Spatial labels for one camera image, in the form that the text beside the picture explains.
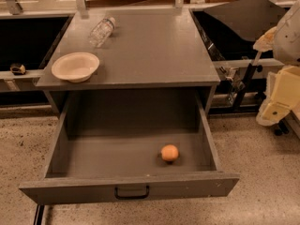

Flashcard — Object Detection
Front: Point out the grey open top drawer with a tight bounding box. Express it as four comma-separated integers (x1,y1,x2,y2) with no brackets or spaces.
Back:
20,88,239,205

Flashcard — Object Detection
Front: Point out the yellow black tape measure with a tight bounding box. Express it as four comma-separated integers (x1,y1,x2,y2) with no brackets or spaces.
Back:
10,63,26,75

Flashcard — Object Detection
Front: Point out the black drawer handle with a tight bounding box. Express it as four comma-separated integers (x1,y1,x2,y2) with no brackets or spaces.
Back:
114,186,150,201

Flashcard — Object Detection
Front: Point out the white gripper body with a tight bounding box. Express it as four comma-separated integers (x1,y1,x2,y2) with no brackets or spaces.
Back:
256,72,292,127

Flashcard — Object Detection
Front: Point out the black tray on stand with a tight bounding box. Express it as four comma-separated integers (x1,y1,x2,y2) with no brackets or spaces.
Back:
195,0,286,113

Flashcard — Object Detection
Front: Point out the orange fruit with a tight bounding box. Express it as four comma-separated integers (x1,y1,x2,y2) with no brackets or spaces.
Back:
161,144,179,162

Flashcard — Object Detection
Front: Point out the grey cabinet counter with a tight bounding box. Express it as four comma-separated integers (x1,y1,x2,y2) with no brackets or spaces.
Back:
37,7,219,109

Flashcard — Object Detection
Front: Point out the clear plastic water bottle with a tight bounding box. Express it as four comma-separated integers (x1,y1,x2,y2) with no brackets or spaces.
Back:
89,17,115,48

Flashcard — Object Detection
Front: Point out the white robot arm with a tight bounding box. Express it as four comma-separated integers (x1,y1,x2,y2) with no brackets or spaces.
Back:
253,0,300,127

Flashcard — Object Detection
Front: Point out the white paper bowl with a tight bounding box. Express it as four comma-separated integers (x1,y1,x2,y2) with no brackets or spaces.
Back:
52,52,100,83

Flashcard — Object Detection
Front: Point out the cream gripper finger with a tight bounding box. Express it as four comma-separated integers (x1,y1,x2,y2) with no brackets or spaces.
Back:
253,27,277,53
262,66,300,121

